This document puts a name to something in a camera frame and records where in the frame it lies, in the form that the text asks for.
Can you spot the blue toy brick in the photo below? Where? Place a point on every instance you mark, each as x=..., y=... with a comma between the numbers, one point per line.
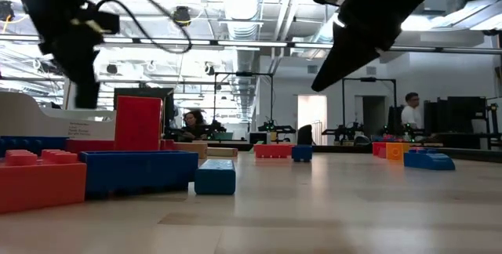
x=137, y=175
x=302, y=153
x=429, y=162

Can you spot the teal box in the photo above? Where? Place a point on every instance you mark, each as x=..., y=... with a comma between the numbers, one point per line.
x=223, y=136

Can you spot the black cabinet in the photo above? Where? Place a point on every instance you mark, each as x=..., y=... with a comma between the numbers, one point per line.
x=463, y=113

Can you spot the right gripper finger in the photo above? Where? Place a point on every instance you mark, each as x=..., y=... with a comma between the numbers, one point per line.
x=345, y=58

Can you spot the overhead beam with lights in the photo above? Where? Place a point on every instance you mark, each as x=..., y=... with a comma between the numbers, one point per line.
x=251, y=43

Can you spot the natural wooden block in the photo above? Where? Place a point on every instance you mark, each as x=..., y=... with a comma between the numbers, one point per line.
x=223, y=152

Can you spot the black office chair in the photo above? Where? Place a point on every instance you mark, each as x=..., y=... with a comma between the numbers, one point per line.
x=304, y=134

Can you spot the orange-red block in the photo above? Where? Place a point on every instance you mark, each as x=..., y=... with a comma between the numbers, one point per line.
x=137, y=124

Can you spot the small red wedge block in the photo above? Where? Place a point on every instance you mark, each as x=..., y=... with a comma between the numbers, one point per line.
x=378, y=150

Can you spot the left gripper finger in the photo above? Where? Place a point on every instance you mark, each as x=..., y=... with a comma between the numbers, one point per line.
x=87, y=93

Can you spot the small blue brick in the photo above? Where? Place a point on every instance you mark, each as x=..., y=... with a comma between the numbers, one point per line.
x=215, y=179

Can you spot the white plastic bin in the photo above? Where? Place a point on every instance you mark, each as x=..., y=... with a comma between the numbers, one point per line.
x=39, y=117

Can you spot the orange toy brick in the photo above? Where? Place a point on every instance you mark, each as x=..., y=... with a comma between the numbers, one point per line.
x=39, y=187

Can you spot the red wooden block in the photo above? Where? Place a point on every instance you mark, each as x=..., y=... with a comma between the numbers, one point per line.
x=90, y=145
x=167, y=145

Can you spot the black gantry frame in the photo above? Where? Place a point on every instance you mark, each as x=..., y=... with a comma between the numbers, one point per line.
x=368, y=79
x=243, y=74

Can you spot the green wedge block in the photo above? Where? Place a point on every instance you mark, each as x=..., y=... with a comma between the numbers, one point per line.
x=251, y=149

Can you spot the black aluminium table frame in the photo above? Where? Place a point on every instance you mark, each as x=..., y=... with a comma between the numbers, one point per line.
x=470, y=154

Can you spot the blue block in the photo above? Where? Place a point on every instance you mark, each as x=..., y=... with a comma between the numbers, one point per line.
x=35, y=142

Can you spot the small yellow-orange toy brick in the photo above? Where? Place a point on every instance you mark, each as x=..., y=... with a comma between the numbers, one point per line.
x=396, y=151

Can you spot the black overhead camera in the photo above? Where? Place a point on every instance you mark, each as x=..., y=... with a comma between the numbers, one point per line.
x=181, y=15

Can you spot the red-orange toy brick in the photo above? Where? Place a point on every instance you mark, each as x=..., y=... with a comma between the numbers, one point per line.
x=272, y=151

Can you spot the black background robot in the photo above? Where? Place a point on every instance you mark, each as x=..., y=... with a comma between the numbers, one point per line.
x=343, y=132
x=274, y=128

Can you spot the person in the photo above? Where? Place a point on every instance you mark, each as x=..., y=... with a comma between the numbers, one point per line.
x=193, y=122
x=409, y=117

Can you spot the pale wooden block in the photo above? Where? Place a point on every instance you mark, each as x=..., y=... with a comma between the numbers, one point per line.
x=192, y=149

